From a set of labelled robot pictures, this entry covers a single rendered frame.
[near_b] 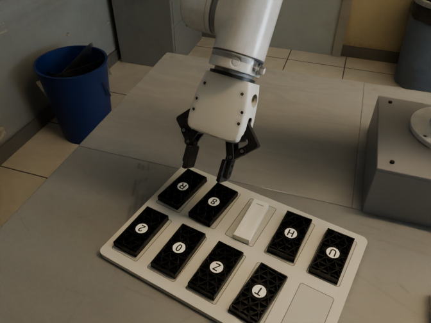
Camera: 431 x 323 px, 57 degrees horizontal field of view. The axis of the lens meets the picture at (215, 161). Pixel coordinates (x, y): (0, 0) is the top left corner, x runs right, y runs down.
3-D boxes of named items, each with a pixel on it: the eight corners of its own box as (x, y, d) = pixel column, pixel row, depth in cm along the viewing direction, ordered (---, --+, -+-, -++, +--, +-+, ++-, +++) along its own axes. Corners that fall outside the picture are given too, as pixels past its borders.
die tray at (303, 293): (367, 242, 72) (369, 238, 72) (315, 379, 55) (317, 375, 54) (184, 167, 88) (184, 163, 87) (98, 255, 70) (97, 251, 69)
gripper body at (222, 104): (270, 79, 65) (251, 145, 67) (217, 65, 69) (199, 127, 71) (255, 74, 58) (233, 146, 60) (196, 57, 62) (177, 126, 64)
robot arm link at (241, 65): (272, 66, 65) (267, 84, 66) (226, 54, 69) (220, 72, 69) (255, 57, 58) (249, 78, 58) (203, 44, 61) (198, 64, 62)
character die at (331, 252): (353, 242, 71) (354, 238, 70) (337, 284, 65) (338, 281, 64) (326, 231, 73) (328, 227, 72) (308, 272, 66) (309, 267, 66)
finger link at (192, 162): (204, 131, 68) (194, 168, 70) (188, 125, 70) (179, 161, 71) (195, 131, 65) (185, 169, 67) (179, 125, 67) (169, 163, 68)
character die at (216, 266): (243, 256, 69) (244, 252, 68) (213, 301, 62) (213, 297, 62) (219, 244, 71) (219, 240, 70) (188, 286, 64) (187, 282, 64)
